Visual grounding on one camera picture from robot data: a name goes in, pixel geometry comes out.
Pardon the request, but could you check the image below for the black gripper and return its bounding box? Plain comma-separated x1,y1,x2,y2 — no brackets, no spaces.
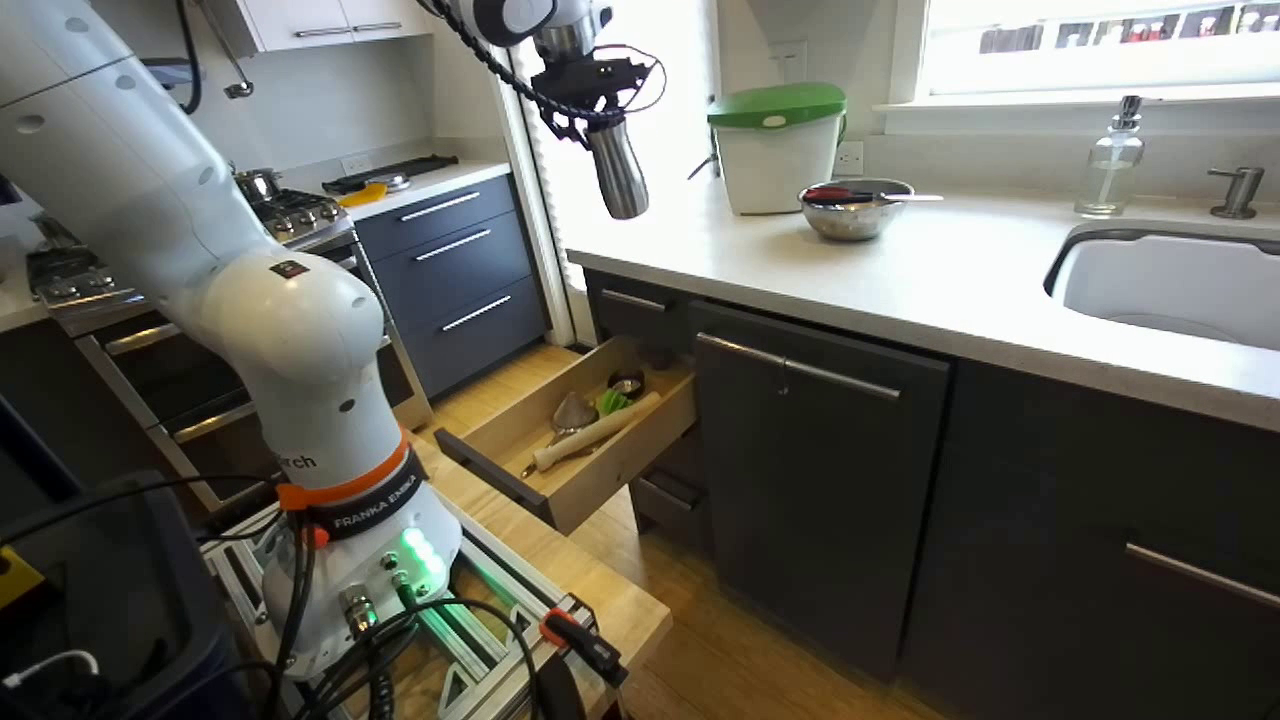
532,46,640,150

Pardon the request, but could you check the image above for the tall silver metal cup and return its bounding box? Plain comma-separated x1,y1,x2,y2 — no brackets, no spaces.
584,116,657,225

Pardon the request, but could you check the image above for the dark small drawer front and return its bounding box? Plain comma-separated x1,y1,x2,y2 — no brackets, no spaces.
584,267,698,368

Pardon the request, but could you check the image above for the blue drawer cabinet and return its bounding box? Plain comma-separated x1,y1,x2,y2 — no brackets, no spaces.
348,163,551,403

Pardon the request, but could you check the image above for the wooden drawer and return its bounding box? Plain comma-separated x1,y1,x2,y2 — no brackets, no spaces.
430,332,704,539

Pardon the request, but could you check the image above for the dark low drawer front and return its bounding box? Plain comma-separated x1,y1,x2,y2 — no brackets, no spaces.
625,419,721,562

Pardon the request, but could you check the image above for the white bin with green lid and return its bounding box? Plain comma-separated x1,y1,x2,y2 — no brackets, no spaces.
704,81,851,220

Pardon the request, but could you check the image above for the metal bowl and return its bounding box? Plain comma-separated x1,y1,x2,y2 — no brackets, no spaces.
797,174,920,249

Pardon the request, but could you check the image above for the metal mesh strainer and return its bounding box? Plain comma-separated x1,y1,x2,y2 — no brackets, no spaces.
546,389,599,431

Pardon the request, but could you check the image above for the window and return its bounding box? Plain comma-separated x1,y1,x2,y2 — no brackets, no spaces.
910,0,1280,108

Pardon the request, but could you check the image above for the clear soap dispenser bottle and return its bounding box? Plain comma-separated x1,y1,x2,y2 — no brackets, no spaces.
1073,87,1152,225

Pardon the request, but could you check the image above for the red and black clamp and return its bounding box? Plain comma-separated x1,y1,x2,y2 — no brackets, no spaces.
537,595,633,691

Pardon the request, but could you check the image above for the black stove with oven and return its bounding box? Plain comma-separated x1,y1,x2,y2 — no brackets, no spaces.
21,163,430,530

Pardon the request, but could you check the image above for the white sink basin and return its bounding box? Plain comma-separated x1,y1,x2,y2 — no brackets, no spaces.
1040,218,1280,357

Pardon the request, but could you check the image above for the metal faucet fixture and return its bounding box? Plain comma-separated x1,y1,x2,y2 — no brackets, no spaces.
1202,159,1269,225

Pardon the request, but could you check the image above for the dark wide cabinet door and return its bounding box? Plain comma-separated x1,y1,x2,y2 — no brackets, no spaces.
899,357,1280,720

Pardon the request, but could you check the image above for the black bin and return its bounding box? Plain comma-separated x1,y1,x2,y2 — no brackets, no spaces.
0,398,255,720

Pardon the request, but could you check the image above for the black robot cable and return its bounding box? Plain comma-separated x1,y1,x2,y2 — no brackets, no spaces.
415,0,673,150

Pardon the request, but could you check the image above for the short silver drawer handle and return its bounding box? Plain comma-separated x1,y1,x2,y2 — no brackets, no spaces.
597,284,673,322

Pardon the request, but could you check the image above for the silver cabinet drawer handle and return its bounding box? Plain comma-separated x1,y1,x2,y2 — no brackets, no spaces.
413,225,495,267
395,188,488,228
435,289,514,340

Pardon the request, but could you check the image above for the white wall cabinet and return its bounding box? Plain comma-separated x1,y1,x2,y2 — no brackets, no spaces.
215,0,435,62

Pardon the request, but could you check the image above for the long silver door handle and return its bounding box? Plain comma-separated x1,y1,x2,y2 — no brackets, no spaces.
692,328,909,403

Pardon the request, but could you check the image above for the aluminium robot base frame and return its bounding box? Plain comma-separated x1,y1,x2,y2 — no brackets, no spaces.
195,506,633,720

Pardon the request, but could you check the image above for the silver wide door handle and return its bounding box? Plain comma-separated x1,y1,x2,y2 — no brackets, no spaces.
1121,536,1280,618

